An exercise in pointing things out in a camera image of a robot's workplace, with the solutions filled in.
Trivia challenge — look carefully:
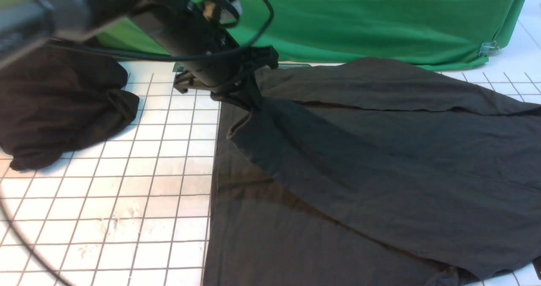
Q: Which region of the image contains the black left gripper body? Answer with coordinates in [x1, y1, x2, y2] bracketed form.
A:
[131, 0, 279, 92]

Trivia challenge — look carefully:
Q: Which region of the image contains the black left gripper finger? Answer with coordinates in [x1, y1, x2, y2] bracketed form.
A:
[173, 71, 201, 94]
[211, 76, 262, 111]

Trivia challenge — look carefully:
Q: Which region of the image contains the gray long sleeve shirt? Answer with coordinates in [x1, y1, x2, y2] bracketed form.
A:
[202, 58, 540, 286]

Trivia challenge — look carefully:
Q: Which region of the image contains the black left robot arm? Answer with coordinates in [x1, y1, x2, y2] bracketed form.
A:
[1, 0, 279, 111]

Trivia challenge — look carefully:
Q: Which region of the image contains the black crumpled cloth pile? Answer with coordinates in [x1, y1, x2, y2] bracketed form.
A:
[0, 46, 140, 171]

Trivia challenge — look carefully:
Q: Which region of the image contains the green backdrop cloth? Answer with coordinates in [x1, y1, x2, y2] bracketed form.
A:
[95, 0, 533, 72]

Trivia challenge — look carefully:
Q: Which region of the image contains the silver binder clip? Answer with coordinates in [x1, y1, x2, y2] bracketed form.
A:
[478, 40, 500, 57]

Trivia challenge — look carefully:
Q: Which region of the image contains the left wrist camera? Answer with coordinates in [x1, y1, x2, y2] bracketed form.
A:
[199, 0, 242, 29]

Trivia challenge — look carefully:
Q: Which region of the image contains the black left camera cable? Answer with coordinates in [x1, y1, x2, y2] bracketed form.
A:
[0, 0, 275, 286]

